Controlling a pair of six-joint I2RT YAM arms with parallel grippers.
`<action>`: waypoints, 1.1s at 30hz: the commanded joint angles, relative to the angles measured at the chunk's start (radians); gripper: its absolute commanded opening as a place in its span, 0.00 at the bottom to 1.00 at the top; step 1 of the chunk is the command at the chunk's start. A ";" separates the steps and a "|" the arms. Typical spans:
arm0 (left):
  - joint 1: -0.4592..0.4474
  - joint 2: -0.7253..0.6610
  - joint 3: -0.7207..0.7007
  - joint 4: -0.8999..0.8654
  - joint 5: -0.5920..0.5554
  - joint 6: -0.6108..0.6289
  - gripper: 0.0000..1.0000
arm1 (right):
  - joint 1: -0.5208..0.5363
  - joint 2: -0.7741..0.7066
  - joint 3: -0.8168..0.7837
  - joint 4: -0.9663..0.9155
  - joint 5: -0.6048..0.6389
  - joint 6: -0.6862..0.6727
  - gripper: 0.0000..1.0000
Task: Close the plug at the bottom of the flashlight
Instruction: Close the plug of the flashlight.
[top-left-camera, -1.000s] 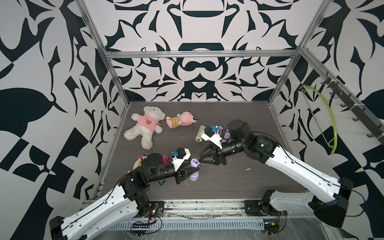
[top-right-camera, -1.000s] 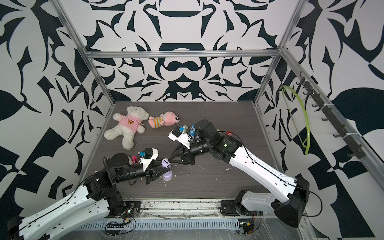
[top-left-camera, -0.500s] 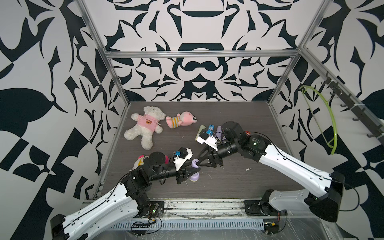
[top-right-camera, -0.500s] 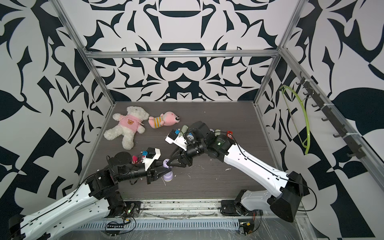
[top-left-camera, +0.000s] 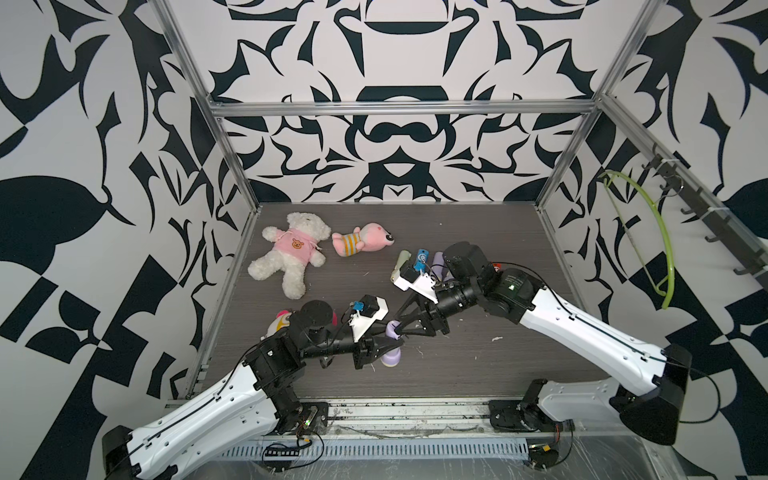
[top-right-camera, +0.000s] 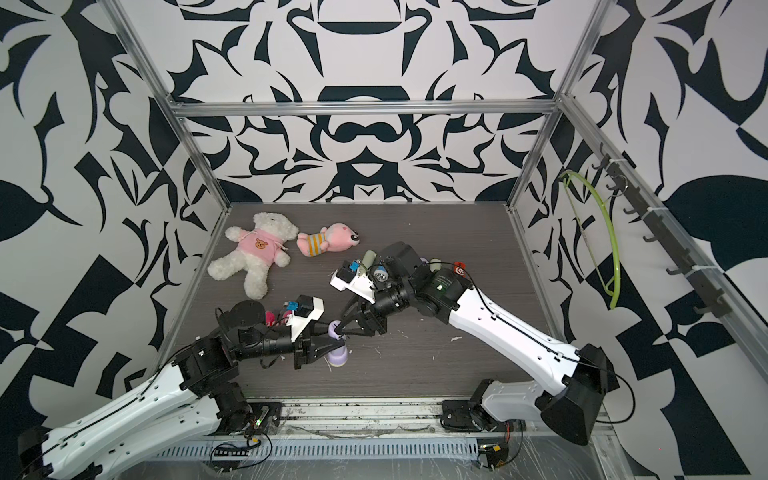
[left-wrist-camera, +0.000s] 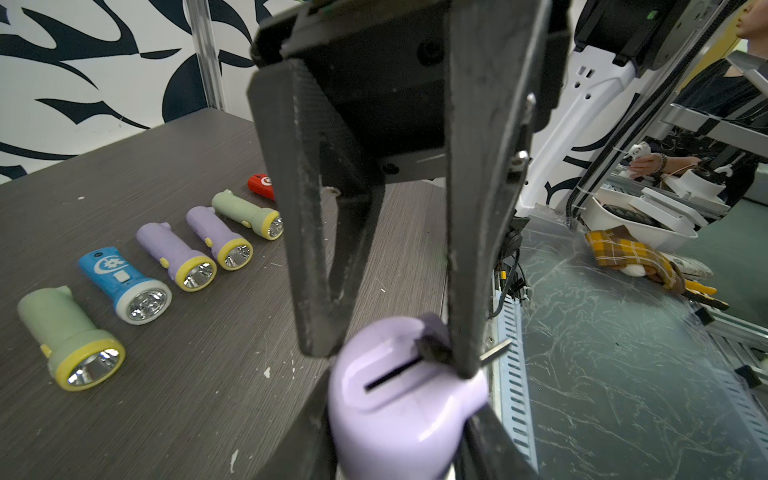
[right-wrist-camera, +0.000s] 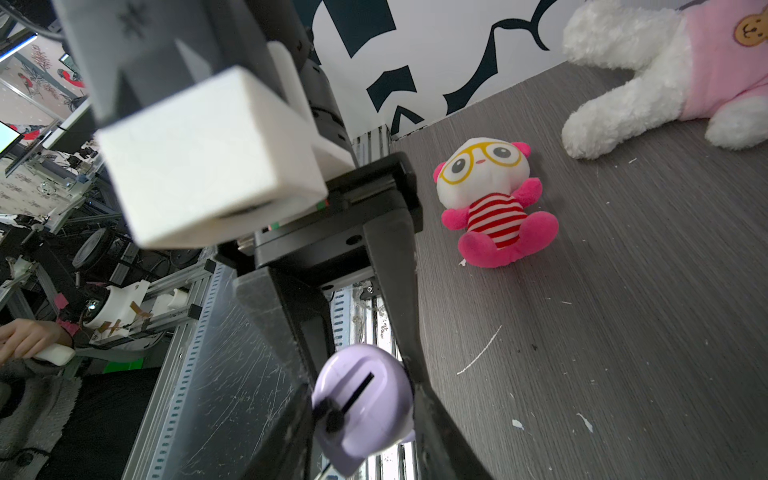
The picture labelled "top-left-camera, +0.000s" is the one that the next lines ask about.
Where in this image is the purple flashlight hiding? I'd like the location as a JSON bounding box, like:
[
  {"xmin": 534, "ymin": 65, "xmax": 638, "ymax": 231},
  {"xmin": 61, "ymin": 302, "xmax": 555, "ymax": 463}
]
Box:
[
  {"xmin": 380, "ymin": 320, "xmax": 406, "ymax": 369},
  {"xmin": 431, "ymin": 251, "xmax": 446, "ymax": 280}
]

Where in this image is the blue flashlight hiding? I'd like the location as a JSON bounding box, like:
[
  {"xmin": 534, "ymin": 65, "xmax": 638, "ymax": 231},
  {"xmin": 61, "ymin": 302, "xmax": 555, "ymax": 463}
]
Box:
[{"xmin": 413, "ymin": 249, "xmax": 429, "ymax": 272}]

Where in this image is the green flashlight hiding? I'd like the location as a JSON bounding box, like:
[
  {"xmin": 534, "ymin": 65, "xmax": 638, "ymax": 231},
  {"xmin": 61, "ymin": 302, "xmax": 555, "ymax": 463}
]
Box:
[{"xmin": 390, "ymin": 250, "xmax": 411, "ymax": 283}]

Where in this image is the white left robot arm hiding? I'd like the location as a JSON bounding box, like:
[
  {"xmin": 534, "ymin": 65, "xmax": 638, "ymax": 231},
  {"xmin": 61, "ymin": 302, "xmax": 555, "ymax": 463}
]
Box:
[{"xmin": 102, "ymin": 295, "xmax": 402, "ymax": 479}]

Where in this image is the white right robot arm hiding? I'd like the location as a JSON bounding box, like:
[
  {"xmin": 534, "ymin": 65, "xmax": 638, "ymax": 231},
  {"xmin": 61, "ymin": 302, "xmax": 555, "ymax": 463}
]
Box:
[{"xmin": 391, "ymin": 241, "xmax": 692, "ymax": 446}]

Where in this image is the pink striped plush toy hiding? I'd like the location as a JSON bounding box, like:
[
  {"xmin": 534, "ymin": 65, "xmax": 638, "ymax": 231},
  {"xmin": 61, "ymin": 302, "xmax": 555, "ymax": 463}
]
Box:
[{"xmin": 331, "ymin": 223, "xmax": 395, "ymax": 257}]

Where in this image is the glasses doll plush toy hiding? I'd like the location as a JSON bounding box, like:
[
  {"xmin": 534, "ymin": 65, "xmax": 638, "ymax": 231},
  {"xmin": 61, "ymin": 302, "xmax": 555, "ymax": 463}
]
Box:
[{"xmin": 265, "ymin": 310, "xmax": 293, "ymax": 337}]

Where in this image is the white teddy pink shirt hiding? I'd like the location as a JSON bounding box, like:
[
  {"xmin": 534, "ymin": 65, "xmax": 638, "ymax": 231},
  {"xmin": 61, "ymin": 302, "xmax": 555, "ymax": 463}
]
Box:
[{"xmin": 247, "ymin": 212, "xmax": 331, "ymax": 300}]

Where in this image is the green curved tube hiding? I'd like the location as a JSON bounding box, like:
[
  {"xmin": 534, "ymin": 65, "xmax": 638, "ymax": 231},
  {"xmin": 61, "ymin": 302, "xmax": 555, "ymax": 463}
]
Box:
[{"xmin": 599, "ymin": 170, "xmax": 677, "ymax": 310}]

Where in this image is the black hook rack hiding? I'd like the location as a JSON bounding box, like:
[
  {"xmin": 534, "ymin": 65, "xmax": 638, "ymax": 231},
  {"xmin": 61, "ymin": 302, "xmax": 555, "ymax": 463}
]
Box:
[{"xmin": 644, "ymin": 143, "xmax": 767, "ymax": 290}]

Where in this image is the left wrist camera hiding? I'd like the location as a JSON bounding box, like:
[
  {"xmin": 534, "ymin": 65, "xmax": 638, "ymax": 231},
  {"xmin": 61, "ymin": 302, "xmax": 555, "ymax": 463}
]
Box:
[{"xmin": 349, "ymin": 294, "xmax": 389, "ymax": 343}]

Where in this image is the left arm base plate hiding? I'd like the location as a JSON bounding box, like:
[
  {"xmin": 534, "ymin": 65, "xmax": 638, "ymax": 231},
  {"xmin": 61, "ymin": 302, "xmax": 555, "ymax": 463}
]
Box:
[{"xmin": 270, "ymin": 401, "xmax": 330, "ymax": 435}]

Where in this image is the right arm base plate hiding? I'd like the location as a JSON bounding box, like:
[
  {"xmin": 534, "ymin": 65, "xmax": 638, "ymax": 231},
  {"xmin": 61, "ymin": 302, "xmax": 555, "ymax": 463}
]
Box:
[{"xmin": 488, "ymin": 400, "xmax": 574, "ymax": 433}]

